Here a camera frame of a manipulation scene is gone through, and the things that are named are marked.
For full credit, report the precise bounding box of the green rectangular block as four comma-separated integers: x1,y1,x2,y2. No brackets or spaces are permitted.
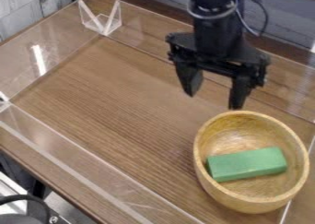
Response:
206,147,289,183

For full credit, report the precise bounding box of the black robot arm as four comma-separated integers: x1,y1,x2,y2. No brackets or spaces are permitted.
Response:
166,0,271,110

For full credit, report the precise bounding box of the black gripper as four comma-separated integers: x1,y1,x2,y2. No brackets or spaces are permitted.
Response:
166,14,270,110

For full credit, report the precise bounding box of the black cable lower left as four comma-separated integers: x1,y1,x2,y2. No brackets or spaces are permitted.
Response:
0,194,52,224

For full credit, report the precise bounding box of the brown wooden bowl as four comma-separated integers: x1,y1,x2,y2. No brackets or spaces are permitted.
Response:
194,111,310,214

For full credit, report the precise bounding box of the black metal table bracket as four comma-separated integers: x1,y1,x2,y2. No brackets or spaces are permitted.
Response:
27,201,72,224

